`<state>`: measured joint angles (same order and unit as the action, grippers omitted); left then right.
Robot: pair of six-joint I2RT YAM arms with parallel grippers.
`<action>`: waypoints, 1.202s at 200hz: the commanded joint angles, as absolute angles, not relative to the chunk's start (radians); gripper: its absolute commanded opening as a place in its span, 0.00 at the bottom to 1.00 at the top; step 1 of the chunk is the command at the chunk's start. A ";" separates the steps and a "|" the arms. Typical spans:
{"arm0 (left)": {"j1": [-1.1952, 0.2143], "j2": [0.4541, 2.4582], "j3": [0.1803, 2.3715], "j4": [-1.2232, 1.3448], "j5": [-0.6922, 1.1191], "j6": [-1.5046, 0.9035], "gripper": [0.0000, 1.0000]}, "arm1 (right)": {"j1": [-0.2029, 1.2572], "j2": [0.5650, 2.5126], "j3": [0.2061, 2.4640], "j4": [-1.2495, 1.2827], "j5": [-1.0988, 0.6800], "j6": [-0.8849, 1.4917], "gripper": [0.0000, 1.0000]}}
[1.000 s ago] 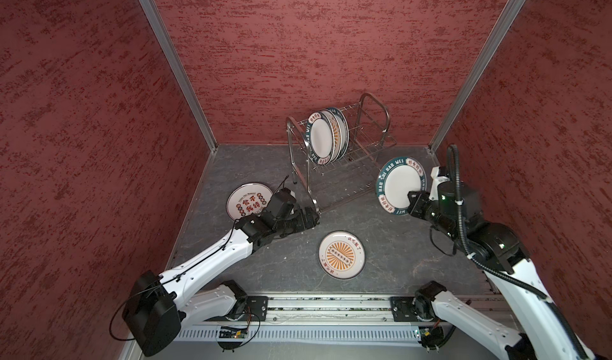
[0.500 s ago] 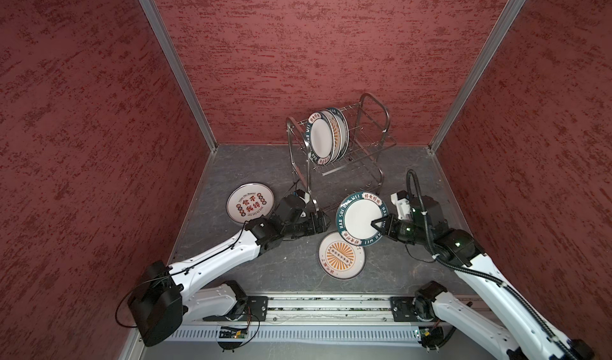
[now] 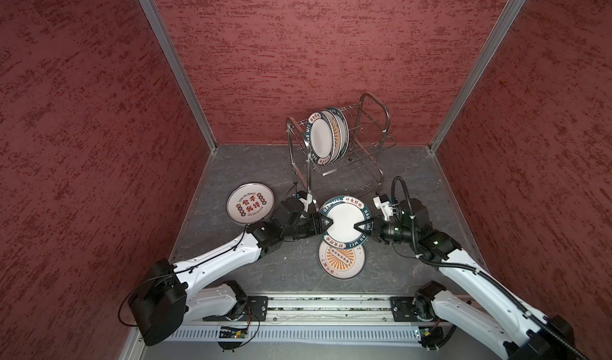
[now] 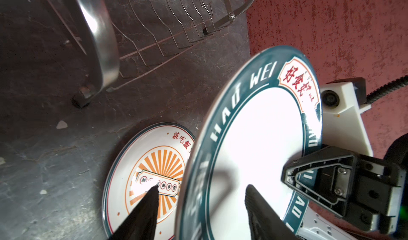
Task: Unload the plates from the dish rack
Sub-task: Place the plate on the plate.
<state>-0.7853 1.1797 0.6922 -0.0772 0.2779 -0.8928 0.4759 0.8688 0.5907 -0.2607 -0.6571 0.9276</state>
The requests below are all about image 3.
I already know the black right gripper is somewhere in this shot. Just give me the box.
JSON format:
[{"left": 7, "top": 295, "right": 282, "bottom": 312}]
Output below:
[{"left": 353, "top": 214, "right": 416, "bottom": 245}]

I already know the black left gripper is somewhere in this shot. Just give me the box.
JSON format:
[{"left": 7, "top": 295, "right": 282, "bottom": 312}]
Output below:
[{"left": 282, "top": 212, "right": 334, "bottom": 240}]

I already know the white plate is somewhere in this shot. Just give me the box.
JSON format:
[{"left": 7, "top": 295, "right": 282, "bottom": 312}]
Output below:
[
  {"left": 327, "top": 108, "right": 341, "bottom": 162},
  {"left": 226, "top": 183, "right": 275, "bottom": 225},
  {"left": 318, "top": 242, "right": 367, "bottom": 280},
  {"left": 331, "top": 108, "right": 350, "bottom": 161},
  {"left": 305, "top": 112, "right": 335, "bottom": 165},
  {"left": 320, "top": 195, "right": 372, "bottom": 250}
]

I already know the stainless steel dish rack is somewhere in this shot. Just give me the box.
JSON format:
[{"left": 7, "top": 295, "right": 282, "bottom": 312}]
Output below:
[{"left": 286, "top": 92, "right": 397, "bottom": 205}]

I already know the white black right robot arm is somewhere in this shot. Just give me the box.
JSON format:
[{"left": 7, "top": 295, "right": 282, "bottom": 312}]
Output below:
[{"left": 352, "top": 198, "right": 585, "bottom": 359}]

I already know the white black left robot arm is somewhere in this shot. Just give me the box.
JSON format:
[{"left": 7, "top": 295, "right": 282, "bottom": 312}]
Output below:
[{"left": 122, "top": 197, "right": 333, "bottom": 347}]

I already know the right small circuit board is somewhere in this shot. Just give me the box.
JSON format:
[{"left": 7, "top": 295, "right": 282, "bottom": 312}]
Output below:
[{"left": 419, "top": 327, "right": 445, "bottom": 350}]

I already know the small circuit board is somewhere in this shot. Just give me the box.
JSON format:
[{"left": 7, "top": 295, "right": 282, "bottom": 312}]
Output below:
[
  {"left": 218, "top": 327, "right": 250, "bottom": 340},
  {"left": 419, "top": 327, "right": 445, "bottom": 350}
]

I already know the left small circuit board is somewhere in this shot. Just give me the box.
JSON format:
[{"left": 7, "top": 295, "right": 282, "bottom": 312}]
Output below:
[{"left": 218, "top": 327, "right": 250, "bottom": 340}]

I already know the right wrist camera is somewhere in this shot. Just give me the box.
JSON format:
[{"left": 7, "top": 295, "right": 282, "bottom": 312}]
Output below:
[{"left": 373, "top": 194, "right": 395, "bottom": 221}]

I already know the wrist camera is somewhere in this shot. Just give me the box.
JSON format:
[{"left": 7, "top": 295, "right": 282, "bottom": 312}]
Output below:
[
  {"left": 373, "top": 194, "right": 395, "bottom": 221},
  {"left": 295, "top": 191, "right": 317, "bottom": 213}
]

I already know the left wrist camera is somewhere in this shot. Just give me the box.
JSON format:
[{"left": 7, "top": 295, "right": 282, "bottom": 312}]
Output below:
[{"left": 295, "top": 191, "right": 317, "bottom": 213}]

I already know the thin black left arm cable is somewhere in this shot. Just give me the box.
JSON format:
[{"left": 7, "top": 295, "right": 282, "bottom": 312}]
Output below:
[{"left": 117, "top": 182, "right": 297, "bottom": 328}]

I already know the black corrugated right cable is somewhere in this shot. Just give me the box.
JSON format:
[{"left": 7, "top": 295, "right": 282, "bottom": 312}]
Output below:
[{"left": 390, "top": 175, "right": 591, "bottom": 360}]

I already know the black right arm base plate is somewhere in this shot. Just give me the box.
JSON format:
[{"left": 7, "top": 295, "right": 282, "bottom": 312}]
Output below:
[{"left": 390, "top": 296, "right": 434, "bottom": 323}]

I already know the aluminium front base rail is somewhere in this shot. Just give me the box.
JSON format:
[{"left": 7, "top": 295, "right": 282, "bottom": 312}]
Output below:
[{"left": 119, "top": 292, "right": 541, "bottom": 347}]

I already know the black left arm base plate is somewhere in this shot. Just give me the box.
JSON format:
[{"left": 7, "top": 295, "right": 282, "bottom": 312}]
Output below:
[{"left": 202, "top": 296, "right": 269, "bottom": 322}]

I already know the aluminium left corner post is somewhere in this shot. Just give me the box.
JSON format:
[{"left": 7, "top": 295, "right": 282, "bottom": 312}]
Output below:
[{"left": 138, "top": 0, "right": 218, "bottom": 153}]

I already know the aluminium corner post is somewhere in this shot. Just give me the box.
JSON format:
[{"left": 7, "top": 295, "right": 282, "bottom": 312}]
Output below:
[
  {"left": 138, "top": 0, "right": 218, "bottom": 153},
  {"left": 429, "top": 0, "right": 527, "bottom": 155}
]

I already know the aluminium right corner post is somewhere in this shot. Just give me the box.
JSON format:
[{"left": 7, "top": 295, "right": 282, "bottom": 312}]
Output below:
[{"left": 429, "top": 0, "right": 527, "bottom": 155}]

